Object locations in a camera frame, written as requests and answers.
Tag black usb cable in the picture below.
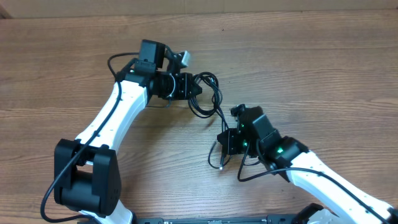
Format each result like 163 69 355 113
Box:
187 72 234 170

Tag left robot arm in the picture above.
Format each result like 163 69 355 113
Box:
42 40 201 223

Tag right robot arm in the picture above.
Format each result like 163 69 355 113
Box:
217 104 397 223

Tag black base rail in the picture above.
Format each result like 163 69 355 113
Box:
130 214 296 224

